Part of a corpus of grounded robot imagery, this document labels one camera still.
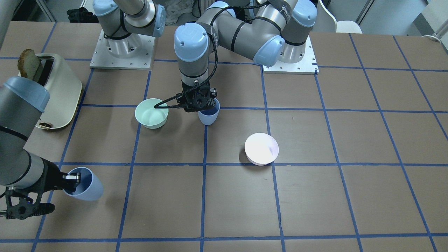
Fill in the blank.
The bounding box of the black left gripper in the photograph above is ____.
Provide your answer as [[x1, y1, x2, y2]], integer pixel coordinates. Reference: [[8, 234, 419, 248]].
[[180, 82, 217, 113]]

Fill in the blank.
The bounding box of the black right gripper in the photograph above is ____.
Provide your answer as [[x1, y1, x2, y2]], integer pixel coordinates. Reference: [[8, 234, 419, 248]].
[[0, 159, 82, 220]]

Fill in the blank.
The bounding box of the blue cup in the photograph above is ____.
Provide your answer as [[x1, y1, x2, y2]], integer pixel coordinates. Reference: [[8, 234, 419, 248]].
[[197, 98, 221, 125], [63, 167, 104, 201]]

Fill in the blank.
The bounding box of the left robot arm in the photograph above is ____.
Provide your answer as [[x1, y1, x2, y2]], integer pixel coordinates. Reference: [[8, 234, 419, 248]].
[[174, 0, 318, 113]]

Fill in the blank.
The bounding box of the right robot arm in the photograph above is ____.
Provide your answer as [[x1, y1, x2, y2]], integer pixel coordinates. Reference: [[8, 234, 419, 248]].
[[0, 0, 166, 219]]

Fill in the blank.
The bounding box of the mint green bowl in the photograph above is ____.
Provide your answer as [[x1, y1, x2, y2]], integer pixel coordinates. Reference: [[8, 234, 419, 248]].
[[134, 98, 169, 129]]

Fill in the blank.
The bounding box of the pink white bowl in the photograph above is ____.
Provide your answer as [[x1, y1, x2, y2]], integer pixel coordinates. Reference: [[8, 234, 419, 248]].
[[244, 133, 279, 166]]

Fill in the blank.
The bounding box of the cream white toaster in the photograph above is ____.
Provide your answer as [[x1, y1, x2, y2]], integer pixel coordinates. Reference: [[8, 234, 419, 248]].
[[32, 53, 82, 130]]

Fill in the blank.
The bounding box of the toasted bread slice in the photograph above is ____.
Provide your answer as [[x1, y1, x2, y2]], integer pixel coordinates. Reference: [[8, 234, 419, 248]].
[[17, 49, 43, 80]]

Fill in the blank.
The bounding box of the white chair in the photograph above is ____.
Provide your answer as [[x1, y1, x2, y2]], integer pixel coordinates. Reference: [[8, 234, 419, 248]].
[[313, 0, 363, 34]]

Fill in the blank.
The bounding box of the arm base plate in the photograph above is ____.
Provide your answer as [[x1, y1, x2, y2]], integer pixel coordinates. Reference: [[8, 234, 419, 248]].
[[262, 36, 320, 75], [90, 31, 157, 70]]

